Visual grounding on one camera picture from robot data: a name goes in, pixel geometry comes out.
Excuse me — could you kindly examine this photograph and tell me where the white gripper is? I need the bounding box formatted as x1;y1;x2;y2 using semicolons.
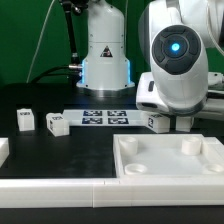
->
136;72;224;121

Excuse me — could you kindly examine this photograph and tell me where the white square tabletop part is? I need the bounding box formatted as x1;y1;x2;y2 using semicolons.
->
113;134;224;178

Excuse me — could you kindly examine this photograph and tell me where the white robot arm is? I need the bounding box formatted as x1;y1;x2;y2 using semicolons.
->
77;0;224;120

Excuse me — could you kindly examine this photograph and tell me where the white sheet with fiducial tags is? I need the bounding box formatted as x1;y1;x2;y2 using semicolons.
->
63;110;144;126

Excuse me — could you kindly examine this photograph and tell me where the white U-shaped obstacle fence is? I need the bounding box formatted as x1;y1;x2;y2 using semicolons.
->
0;136;224;209

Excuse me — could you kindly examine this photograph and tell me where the black cable bundle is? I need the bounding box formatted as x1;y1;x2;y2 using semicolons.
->
26;64;83;84

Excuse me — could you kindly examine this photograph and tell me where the white thin cable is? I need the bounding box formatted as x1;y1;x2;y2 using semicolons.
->
25;0;56;84

